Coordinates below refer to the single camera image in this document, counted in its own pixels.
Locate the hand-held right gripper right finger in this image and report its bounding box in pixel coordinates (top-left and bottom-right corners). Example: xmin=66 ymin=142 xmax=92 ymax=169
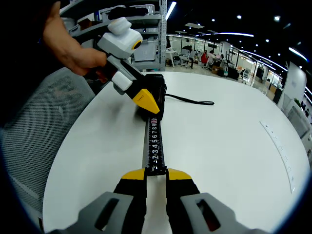
xmin=165 ymin=167 xmax=269 ymax=234

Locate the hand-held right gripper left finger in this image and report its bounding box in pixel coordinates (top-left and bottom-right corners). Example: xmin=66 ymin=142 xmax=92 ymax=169
xmin=47 ymin=167 xmax=150 ymax=234

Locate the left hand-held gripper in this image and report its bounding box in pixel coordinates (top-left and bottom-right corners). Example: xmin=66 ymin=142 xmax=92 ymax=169
xmin=84 ymin=17 xmax=161 ymax=115

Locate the black tape measure with blade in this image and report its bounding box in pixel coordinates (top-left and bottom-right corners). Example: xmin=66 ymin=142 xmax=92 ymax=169
xmin=139 ymin=74 xmax=215 ymax=175

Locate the grey metal shelf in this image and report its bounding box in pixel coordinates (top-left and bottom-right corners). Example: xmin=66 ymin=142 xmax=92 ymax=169
xmin=59 ymin=0 xmax=168 ymax=74

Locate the white ruler strip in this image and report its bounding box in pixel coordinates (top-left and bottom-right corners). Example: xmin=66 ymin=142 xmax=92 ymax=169
xmin=259 ymin=120 xmax=297 ymax=195

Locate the grey mesh office chair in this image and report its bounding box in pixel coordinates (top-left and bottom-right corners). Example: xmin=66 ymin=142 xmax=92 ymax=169
xmin=0 ymin=67 xmax=96 ymax=221

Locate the person's body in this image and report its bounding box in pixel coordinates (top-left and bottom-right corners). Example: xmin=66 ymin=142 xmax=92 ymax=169
xmin=0 ymin=0 xmax=64 ymax=129

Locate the white partition cabinet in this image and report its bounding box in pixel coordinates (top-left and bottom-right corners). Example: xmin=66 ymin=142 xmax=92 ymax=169
xmin=280 ymin=62 xmax=308 ymax=109

